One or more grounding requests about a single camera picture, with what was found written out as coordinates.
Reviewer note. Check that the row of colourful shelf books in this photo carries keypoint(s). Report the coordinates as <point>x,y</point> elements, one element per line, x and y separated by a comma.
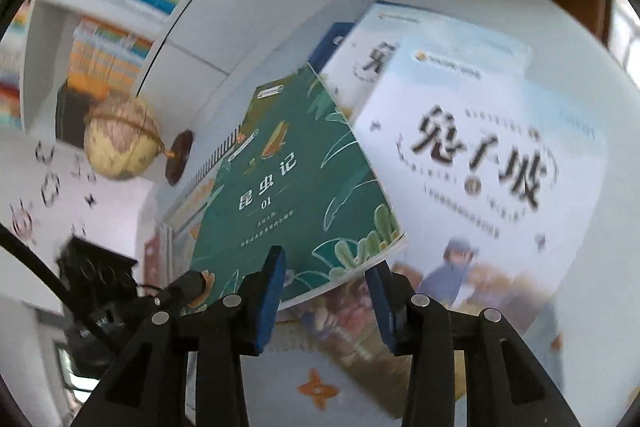
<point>10,102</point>

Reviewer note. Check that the patterned blue table mat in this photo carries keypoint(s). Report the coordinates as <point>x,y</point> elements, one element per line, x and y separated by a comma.
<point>280,387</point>

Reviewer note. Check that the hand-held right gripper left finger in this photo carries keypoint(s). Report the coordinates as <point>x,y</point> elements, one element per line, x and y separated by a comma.
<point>272,302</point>

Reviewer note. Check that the white book with farmer picture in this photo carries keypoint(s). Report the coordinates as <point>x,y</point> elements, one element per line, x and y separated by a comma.
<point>475,157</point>

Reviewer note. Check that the beige desk globe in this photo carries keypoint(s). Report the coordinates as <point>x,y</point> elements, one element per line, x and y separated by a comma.
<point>117,142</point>

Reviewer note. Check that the dark green leaf book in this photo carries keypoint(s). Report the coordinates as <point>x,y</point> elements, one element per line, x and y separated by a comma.
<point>300,187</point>

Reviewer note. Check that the white bookshelf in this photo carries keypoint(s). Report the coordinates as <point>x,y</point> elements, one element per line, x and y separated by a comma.
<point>195,47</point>

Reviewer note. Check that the white book with rabbit picture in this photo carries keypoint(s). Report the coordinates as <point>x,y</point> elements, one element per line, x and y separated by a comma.
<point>450,27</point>

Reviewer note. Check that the row of yellow books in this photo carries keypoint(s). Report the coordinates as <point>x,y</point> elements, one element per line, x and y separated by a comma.
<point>105,52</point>

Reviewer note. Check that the black line wall sticker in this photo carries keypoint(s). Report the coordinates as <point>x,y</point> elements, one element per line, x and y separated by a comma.
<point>90,200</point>

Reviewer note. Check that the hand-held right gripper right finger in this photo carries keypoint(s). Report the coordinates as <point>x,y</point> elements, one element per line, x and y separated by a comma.
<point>385,307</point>

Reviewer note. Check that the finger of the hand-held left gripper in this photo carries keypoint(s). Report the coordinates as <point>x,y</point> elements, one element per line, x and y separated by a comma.
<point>185,287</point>

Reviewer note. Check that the row of black books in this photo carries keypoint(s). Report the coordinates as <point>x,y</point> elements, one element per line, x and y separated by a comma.
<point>75,112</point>

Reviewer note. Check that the blue book with eagle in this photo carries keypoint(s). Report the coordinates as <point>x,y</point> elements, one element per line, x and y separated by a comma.
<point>327,44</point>

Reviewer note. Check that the red book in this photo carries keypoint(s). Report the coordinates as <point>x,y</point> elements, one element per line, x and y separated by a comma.
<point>152,257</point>

